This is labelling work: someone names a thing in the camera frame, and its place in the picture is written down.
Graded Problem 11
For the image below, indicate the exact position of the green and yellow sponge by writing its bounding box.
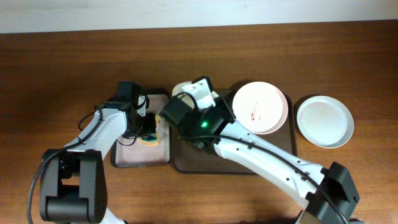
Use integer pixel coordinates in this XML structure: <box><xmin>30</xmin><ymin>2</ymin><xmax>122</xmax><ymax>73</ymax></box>
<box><xmin>138</xmin><ymin>115</ymin><xmax>160</xmax><ymax>146</ymax></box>

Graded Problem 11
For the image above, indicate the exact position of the large brown serving tray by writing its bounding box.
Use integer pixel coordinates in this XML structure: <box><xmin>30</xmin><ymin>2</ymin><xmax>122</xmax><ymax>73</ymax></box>
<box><xmin>170</xmin><ymin>95</ymin><xmax>297</xmax><ymax>175</ymax></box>

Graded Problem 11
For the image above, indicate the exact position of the pale green plate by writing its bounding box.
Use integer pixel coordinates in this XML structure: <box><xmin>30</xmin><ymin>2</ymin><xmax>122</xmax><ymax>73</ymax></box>
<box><xmin>296</xmin><ymin>95</ymin><xmax>354</xmax><ymax>149</ymax></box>

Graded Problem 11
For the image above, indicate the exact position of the white plate with red stain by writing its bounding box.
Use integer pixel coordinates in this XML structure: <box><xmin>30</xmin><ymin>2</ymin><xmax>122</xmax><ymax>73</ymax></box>
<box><xmin>171</xmin><ymin>80</ymin><xmax>220</xmax><ymax>106</ymax></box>

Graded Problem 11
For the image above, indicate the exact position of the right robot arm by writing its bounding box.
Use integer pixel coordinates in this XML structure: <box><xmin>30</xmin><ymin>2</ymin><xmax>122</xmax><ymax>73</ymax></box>
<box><xmin>160</xmin><ymin>77</ymin><xmax>360</xmax><ymax>223</ymax></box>

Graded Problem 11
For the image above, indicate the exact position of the pink plate with red stain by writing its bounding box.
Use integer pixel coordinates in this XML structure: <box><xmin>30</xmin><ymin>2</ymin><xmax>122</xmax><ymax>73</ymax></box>
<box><xmin>232</xmin><ymin>82</ymin><xmax>289</xmax><ymax>134</ymax></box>

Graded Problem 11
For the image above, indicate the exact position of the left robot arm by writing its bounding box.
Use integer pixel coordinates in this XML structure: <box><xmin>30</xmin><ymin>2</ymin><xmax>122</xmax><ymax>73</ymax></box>
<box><xmin>34</xmin><ymin>82</ymin><xmax>149</xmax><ymax>223</ymax></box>

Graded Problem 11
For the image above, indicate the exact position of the small black tray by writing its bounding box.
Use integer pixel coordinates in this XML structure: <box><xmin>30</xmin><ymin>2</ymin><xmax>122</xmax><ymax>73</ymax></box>
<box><xmin>109</xmin><ymin>88</ymin><xmax>171</xmax><ymax>169</ymax></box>

